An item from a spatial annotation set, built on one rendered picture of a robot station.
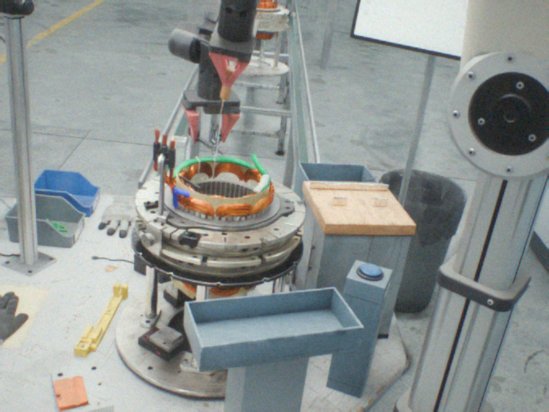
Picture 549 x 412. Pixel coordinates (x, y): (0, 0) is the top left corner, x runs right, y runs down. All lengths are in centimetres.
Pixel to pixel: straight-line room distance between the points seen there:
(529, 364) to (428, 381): 191
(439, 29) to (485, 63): 130
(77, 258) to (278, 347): 81
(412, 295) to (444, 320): 196
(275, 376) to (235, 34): 53
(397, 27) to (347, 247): 99
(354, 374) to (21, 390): 61
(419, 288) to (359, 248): 163
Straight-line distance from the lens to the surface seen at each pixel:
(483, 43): 79
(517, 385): 280
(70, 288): 152
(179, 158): 125
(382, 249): 132
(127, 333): 135
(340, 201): 133
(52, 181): 194
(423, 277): 289
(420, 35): 210
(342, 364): 126
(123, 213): 179
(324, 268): 130
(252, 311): 102
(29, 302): 149
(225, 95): 113
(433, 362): 102
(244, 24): 103
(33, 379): 130
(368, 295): 116
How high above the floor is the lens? 163
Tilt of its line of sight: 26 degrees down
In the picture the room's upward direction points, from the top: 7 degrees clockwise
